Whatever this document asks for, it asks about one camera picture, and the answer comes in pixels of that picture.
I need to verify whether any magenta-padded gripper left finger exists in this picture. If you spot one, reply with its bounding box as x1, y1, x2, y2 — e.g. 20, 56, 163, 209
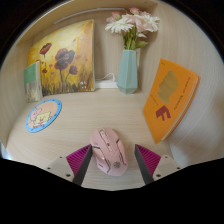
43, 143, 94, 187

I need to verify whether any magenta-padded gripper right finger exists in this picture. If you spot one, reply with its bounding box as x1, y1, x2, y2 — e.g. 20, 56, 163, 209
134, 143, 184, 186

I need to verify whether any pink computer mouse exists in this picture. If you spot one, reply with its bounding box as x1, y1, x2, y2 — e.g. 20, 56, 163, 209
89, 127, 129, 177

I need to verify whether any round blue-rimmed cartoon mouse pad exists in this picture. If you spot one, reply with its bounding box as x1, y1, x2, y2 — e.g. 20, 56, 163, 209
25, 98, 63, 134

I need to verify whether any orange book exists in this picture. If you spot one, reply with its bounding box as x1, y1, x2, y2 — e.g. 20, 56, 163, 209
142, 58, 202, 145

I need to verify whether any white power strip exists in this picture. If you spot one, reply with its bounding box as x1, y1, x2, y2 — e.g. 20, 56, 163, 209
94, 72, 119, 90

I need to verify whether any teal faceted vase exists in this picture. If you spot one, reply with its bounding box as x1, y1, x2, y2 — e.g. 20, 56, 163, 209
116, 48, 139, 95

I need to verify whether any green and beige book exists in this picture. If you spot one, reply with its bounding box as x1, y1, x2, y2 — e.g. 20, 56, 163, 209
23, 60, 44, 104

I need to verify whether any yellow poppy flower painting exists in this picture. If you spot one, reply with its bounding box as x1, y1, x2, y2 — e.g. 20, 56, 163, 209
27, 18, 97, 98

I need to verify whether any pink and white flower bouquet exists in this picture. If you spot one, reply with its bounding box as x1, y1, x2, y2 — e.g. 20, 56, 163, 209
104, 7, 161, 51

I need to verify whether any white light bar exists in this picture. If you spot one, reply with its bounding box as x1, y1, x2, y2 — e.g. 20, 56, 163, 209
53, 7, 126, 25

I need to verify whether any wooden shelf board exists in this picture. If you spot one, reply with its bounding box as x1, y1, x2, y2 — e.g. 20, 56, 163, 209
16, 0, 159, 44

